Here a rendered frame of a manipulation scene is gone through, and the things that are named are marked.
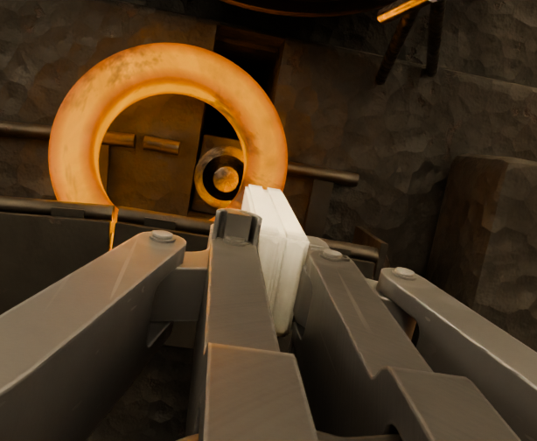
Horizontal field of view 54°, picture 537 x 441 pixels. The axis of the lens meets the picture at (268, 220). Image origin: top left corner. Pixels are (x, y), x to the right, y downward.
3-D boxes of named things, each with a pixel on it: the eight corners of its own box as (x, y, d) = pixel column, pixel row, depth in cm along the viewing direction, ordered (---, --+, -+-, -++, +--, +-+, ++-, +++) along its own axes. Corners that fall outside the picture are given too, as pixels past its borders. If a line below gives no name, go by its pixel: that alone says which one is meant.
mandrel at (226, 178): (202, 181, 66) (208, 146, 65) (237, 187, 66) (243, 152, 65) (198, 199, 49) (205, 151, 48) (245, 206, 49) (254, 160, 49)
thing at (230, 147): (198, 181, 80) (205, 132, 79) (236, 188, 81) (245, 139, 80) (188, 211, 51) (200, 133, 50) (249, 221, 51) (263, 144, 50)
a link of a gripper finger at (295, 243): (283, 234, 14) (310, 239, 14) (264, 185, 21) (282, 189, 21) (262, 336, 15) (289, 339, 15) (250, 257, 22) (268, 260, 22)
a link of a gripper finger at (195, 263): (245, 336, 13) (122, 319, 13) (239, 268, 18) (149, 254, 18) (256, 279, 13) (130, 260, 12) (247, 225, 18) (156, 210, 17)
